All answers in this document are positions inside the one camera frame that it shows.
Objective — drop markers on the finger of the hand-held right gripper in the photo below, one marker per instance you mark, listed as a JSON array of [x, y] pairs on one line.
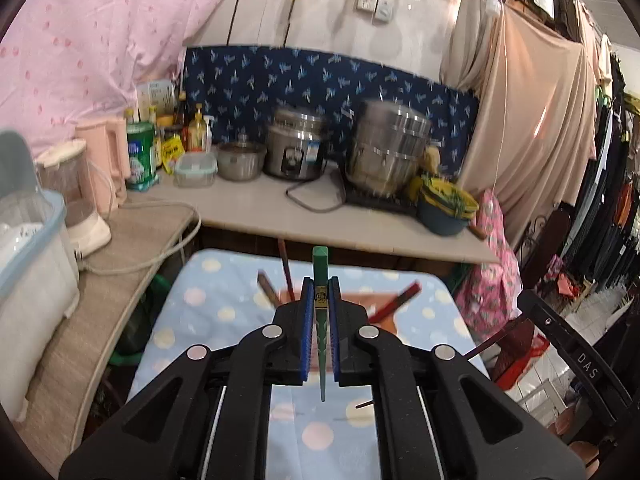
[[540, 312]]

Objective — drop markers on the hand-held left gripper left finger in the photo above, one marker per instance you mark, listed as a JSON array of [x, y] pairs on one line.
[[306, 330]]

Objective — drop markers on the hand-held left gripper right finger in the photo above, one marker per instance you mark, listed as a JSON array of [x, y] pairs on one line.
[[334, 330]]

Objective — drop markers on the maroon chopstick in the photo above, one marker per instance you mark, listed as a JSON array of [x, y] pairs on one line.
[[492, 346], [285, 270], [265, 287], [364, 403]]

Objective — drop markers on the green chopstick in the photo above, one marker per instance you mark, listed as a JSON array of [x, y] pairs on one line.
[[320, 260]]

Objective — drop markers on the red chopstick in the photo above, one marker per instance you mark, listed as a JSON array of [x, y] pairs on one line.
[[400, 300]]

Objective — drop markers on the pink floral bag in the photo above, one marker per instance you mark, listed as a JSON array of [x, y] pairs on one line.
[[492, 270]]

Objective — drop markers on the dark metal chair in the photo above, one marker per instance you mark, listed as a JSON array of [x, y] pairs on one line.
[[547, 245]]

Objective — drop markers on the blue dotted tablecloth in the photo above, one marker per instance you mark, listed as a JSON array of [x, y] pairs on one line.
[[210, 310]]

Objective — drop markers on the wooden counter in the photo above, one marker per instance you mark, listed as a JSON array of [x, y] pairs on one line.
[[250, 210]]

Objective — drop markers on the black induction cooktop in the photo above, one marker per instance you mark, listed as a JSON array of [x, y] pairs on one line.
[[385, 202]]

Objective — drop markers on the blue basin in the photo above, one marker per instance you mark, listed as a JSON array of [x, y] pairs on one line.
[[445, 210]]

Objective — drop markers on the row of hanging clothes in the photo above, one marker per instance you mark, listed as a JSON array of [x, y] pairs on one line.
[[610, 185]]

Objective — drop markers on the green basin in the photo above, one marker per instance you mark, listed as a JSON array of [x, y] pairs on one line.
[[150, 300]]

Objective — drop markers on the beige curtain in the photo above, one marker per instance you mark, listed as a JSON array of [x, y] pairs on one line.
[[530, 135]]

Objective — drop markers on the small pot with glass lid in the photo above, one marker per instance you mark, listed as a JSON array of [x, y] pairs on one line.
[[242, 160]]

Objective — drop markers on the steel rice cooker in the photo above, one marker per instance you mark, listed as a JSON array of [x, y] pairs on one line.
[[295, 147]]

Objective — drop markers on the brown root vegetable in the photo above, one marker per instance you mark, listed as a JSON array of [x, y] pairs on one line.
[[432, 160]]

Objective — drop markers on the large steel steamer pot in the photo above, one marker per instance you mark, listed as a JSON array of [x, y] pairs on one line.
[[390, 150]]

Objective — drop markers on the clear food container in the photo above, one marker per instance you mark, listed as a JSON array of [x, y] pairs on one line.
[[195, 170]]

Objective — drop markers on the yellow packet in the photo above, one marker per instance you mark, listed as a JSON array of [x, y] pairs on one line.
[[172, 152]]

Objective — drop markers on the yellow dish soap bottle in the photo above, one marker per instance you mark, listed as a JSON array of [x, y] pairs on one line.
[[199, 132]]

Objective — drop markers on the green and white canister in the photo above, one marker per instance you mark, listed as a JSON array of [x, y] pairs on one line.
[[142, 155]]

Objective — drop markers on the dark sauce bottle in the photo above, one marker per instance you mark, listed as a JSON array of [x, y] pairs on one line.
[[181, 110]]

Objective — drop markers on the navy printed cloth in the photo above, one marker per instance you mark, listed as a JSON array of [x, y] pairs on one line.
[[240, 85]]

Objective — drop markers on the pink electric kettle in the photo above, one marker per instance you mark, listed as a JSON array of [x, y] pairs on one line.
[[107, 160]]

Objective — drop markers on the white clear-jar appliance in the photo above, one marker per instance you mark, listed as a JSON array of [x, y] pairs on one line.
[[75, 195]]

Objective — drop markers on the pale paper carton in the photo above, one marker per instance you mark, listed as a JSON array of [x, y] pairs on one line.
[[156, 100]]

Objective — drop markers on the white storage box blue lid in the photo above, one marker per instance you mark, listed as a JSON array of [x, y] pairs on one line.
[[30, 270]]

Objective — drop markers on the pink floral cloth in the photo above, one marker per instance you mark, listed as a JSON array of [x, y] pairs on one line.
[[90, 35]]

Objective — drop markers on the white wall outlet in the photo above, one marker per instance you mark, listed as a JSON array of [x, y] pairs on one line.
[[376, 7]]

